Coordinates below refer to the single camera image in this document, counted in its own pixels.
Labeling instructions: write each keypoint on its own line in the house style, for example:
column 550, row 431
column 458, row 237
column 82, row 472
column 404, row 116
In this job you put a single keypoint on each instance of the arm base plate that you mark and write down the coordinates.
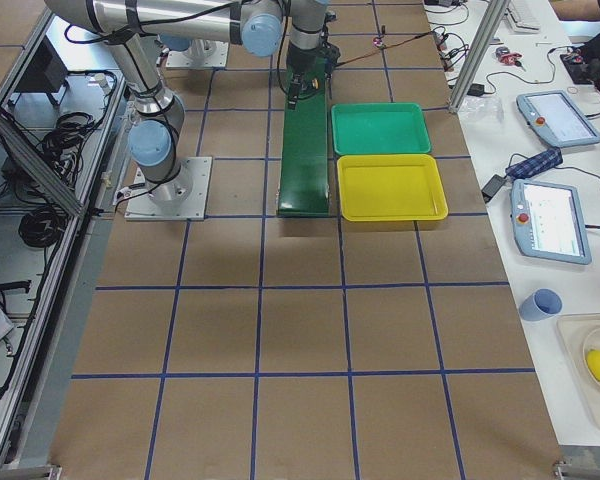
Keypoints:
column 201, row 55
column 184, row 198

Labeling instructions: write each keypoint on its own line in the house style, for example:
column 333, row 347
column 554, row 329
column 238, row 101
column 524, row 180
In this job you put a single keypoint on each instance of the lower teach pendant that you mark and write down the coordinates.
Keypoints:
column 548, row 223

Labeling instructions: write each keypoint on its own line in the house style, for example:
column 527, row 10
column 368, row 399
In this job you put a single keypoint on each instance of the small controller circuit board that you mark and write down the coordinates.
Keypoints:
column 378, row 42

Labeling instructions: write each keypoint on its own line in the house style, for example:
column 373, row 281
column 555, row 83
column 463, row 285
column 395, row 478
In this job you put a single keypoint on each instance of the upper teach pendant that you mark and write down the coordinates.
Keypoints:
column 556, row 119

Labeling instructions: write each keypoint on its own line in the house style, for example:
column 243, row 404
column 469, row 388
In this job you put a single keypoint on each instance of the yellow plastic tray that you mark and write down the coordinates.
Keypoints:
column 383, row 188

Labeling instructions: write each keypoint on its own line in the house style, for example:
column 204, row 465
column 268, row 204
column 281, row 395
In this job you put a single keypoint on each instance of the green plastic tray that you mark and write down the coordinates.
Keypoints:
column 379, row 128

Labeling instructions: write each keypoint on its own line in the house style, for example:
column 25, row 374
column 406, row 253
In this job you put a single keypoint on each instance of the aluminium frame post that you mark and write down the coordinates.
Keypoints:
column 483, row 37

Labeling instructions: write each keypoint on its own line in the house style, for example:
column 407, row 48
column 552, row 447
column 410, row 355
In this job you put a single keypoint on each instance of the green conveyor belt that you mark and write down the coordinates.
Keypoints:
column 304, row 180

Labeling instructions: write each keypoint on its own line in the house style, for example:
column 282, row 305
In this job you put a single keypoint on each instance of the black power adapter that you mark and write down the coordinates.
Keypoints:
column 492, row 187

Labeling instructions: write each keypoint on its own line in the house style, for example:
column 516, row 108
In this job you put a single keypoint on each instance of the beige tray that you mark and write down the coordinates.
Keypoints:
column 580, row 335

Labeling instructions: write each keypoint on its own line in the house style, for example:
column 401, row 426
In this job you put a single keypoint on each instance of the light blue cup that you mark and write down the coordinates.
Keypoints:
column 542, row 304

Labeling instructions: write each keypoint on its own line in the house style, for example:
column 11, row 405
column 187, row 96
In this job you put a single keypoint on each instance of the teach pendant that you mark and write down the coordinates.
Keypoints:
column 548, row 223
column 556, row 119

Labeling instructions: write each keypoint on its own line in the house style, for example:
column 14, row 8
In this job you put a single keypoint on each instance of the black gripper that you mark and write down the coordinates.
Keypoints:
column 299, row 63

